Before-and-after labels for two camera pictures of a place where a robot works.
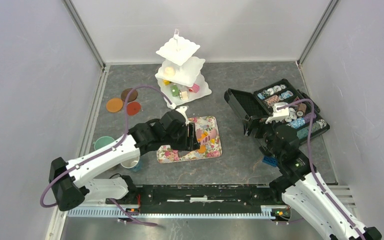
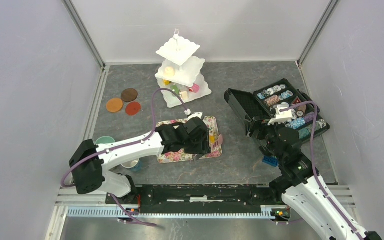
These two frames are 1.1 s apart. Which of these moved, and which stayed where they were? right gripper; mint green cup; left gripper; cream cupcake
Moved: left gripper
Stayed: right gripper; mint green cup; cream cupcake
